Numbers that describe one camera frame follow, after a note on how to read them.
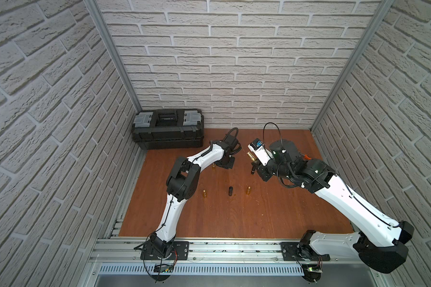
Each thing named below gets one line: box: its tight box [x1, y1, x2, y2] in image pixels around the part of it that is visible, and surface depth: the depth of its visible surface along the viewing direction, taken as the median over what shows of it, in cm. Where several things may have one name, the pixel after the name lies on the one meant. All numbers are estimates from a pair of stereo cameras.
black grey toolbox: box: [131, 108, 205, 151], surface depth 101 cm
